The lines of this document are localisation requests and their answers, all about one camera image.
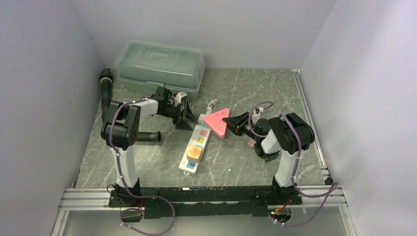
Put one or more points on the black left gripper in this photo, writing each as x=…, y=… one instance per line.
x=181, y=124

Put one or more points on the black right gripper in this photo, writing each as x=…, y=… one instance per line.
x=234, y=124

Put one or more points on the pink triangular power strip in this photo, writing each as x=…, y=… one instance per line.
x=215, y=122

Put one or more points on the tan cube plug adapter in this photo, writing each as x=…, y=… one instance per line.
x=194, y=153

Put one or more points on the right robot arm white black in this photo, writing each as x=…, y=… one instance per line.
x=285, y=136

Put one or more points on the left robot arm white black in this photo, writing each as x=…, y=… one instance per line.
x=120, y=130

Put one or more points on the small pink cube adapter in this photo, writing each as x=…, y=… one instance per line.
x=251, y=143

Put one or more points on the dark green cube adapter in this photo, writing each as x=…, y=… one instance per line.
x=271, y=157

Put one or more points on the translucent green plastic box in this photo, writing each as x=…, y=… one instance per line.
x=142, y=67

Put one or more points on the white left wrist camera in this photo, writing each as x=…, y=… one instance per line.
x=179, y=97

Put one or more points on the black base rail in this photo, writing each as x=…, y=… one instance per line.
x=204, y=201

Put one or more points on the aluminium frame rail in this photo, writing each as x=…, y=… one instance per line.
x=231, y=179

